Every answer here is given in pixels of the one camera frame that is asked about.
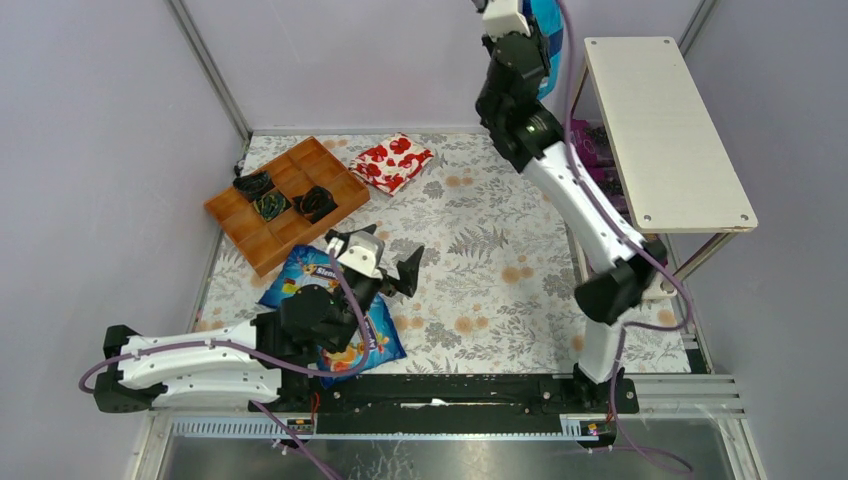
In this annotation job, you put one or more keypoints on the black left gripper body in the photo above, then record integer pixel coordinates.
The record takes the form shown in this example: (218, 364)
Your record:
(354, 292)

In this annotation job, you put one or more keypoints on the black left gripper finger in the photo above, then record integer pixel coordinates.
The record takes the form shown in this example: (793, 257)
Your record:
(406, 281)
(364, 237)

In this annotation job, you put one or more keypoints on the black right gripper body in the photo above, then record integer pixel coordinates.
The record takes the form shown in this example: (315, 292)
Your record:
(510, 101)

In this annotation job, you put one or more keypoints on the blue Slendy candy bag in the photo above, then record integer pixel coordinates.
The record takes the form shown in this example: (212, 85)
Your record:
(383, 344)
(305, 265)
(549, 19)

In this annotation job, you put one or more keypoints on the purple candy bag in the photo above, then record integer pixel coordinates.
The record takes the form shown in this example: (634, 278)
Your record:
(608, 180)
(591, 143)

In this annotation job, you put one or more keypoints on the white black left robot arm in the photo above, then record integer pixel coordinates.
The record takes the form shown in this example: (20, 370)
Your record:
(234, 364)

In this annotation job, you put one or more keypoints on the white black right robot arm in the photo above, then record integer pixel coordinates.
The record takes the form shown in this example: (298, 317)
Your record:
(623, 261)

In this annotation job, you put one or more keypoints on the purple candy bag on shelf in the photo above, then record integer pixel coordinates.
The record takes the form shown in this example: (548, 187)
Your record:
(591, 143)

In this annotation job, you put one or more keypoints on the white wooden two-tier shelf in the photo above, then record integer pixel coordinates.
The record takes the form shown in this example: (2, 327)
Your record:
(676, 173)

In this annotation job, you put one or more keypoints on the orange black rolled sock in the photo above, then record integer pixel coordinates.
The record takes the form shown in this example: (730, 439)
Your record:
(315, 204)

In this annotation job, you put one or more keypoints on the green black rolled sock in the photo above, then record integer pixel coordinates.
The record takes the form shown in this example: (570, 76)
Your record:
(270, 205)

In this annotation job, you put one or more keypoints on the red floral folded cloth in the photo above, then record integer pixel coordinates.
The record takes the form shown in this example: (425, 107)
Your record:
(391, 164)

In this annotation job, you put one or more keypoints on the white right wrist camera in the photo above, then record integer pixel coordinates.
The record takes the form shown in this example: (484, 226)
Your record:
(503, 17)

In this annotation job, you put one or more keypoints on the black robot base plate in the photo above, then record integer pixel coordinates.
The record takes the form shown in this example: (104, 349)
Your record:
(422, 404)

